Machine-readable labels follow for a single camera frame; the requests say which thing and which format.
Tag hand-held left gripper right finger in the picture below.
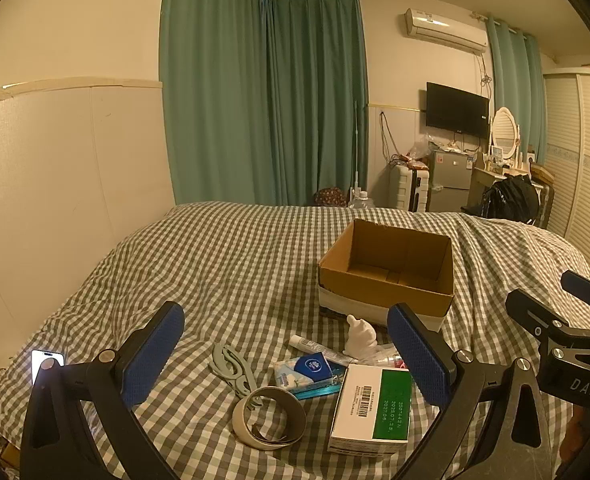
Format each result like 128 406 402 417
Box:
387 303 554 480

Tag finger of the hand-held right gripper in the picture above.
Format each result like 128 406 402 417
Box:
561 270 590 317
505 288 573 343

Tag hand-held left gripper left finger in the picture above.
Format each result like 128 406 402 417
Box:
20 302 186 480

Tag clear plastic wrapped item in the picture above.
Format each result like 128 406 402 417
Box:
369 344 408 370

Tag white plaster figurine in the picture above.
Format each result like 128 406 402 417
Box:
344 314 378 360

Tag white and green box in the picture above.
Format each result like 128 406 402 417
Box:
328 363 414 457

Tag grey-green folding hanger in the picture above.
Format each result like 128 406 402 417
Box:
210 342 266 402

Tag smartphone with lit screen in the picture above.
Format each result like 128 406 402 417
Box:
30 349 66 387

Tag checked bed blanket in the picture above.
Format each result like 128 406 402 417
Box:
0 201 590 480

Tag blue tissue packet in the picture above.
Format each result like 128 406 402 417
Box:
274 354 346 401

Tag small white tube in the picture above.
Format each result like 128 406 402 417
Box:
289 335 356 364

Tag black backpack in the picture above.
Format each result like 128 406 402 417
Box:
479 175 542 224

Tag open cardboard box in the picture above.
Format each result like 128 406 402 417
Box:
318 218 456 334

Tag white slatted wardrobe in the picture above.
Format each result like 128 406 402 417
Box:
542 67 590 282

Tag grey tape roll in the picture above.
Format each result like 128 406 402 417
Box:
232 386 308 449

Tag beige dressing table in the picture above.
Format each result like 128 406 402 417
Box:
466 165 532 212

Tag silver small fridge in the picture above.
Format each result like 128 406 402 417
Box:
427 150 476 214

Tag white suitcase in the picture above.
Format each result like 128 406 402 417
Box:
388 165 432 213

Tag white oval mirror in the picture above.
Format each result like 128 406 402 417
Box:
490 107 521 162

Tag dark patterned bag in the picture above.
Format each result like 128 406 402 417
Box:
313 186 350 207

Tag clear plastic bag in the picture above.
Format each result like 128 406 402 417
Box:
407 135 438 169

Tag light green window curtain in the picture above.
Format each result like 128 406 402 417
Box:
486 17 548 167

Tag white pole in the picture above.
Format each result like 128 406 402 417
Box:
352 100 362 197

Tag white air conditioner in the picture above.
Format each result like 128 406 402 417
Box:
402 7 490 55

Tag black wall television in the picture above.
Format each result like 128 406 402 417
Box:
425 81 490 139

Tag hanging wall cables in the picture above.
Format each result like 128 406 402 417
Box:
378 110 402 162

